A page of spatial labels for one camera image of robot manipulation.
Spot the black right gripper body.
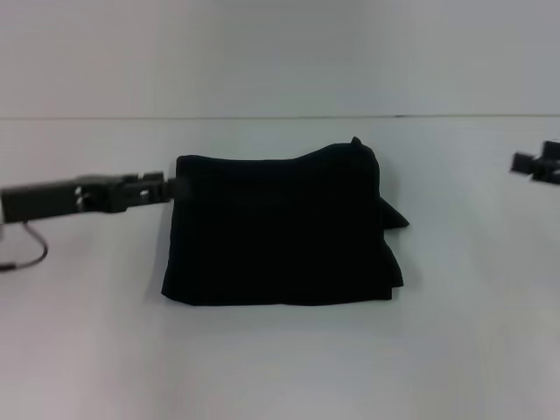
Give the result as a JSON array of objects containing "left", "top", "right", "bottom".
[{"left": 540, "top": 139, "right": 560, "bottom": 186}]

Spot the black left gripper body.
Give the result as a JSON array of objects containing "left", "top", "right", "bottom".
[{"left": 0, "top": 172, "right": 132, "bottom": 224}]

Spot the black shirt with FREE print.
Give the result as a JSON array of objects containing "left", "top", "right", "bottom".
[{"left": 160, "top": 136, "right": 411, "bottom": 307}]

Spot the thin grey left wrist cable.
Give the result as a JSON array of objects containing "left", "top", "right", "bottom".
[{"left": 0, "top": 220, "right": 49, "bottom": 273}]

